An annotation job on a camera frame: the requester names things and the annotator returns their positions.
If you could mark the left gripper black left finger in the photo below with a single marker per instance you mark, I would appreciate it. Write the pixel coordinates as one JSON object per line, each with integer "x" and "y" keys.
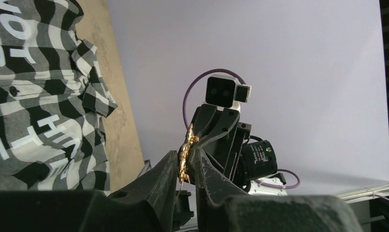
{"x": 144, "y": 205}

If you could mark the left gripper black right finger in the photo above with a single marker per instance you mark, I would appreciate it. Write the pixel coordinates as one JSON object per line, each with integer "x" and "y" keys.
{"x": 224, "y": 207}

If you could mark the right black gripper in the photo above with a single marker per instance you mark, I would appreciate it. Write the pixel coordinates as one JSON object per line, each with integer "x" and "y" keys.
{"x": 230, "y": 147}

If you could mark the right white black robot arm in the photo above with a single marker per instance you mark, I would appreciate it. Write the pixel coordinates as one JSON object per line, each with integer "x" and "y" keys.
{"x": 274, "y": 184}

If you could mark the gold glitter brooch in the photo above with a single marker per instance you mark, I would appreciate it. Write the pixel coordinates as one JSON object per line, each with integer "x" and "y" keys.
{"x": 184, "y": 152}

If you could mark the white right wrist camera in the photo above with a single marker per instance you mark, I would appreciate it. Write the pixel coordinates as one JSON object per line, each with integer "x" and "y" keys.
{"x": 226, "y": 91}

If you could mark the black white plaid shirt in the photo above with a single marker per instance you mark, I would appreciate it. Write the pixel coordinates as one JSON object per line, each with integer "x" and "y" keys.
{"x": 52, "y": 100}

